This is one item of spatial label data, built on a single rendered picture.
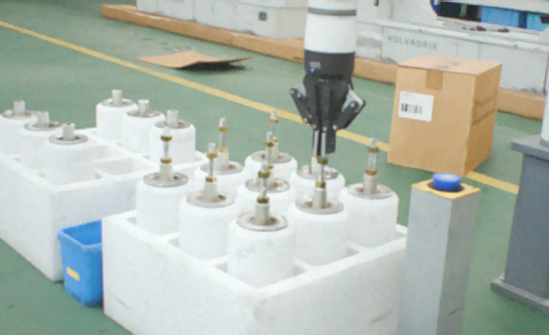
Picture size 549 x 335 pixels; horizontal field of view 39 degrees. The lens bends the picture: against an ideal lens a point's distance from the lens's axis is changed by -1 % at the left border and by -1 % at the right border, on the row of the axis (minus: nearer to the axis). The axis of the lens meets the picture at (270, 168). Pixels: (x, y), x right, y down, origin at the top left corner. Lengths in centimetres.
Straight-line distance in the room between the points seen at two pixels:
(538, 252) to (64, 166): 90
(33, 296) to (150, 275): 32
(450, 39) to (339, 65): 244
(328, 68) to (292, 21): 338
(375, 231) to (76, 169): 59
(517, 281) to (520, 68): 185
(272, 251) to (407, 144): 130
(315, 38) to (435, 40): 250
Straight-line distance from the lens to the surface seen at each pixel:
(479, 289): 158
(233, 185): 132
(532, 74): 328
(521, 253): 154
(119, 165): 166
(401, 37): 371
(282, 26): 443
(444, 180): 110
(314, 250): 116
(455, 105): 226
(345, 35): 110
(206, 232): 116
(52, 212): 147
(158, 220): 126
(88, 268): 139
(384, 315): 128
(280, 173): 139
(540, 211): 150
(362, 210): 123
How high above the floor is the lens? 65
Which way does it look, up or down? 17 degrees down
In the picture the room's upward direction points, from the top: 3 degrees clockwise
